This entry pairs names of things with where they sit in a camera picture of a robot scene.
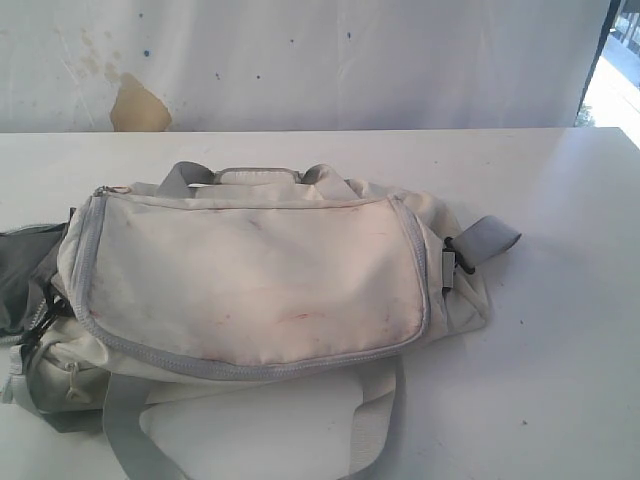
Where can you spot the white duffel bag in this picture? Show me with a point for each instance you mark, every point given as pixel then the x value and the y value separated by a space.
pixel 216 281

